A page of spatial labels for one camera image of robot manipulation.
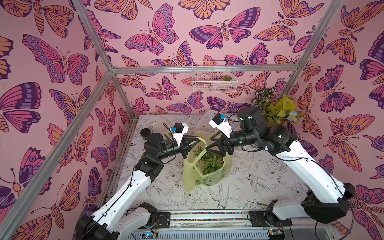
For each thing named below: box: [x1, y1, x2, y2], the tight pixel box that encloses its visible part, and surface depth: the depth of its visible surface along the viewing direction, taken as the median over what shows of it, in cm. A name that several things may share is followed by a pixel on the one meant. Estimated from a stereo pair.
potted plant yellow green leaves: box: [251, 86, 305, 128], surface depth 97 cm
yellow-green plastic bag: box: [184, 130, 232, 192], surface depth 68 cm
